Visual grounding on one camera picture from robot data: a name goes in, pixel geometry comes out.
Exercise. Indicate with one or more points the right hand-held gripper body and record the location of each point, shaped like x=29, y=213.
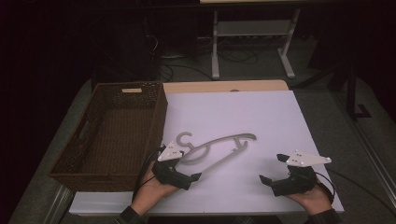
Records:
x=295, y=183

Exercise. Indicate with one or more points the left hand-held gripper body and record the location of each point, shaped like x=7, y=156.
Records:
x=169, y=175

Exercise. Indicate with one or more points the brown wicker basket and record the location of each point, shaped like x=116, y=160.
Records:
x=124, y=137

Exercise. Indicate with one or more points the grey plastic clothes hanger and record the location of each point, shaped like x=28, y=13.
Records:
x=243, y=136

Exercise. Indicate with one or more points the person's right hand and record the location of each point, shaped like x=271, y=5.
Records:
x=311, y=199

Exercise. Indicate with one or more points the person's left hand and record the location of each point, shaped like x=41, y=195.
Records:
x=152, y=191

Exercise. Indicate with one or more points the white board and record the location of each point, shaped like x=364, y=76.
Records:
x=249, y=109

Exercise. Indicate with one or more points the black metal stand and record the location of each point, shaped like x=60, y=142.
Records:
x=351, y=93

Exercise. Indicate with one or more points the white-legged desk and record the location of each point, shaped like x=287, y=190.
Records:
x=214, y=46

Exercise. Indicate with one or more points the aluminium rail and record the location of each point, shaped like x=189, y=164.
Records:
x=59, y=205
x=370, y=149

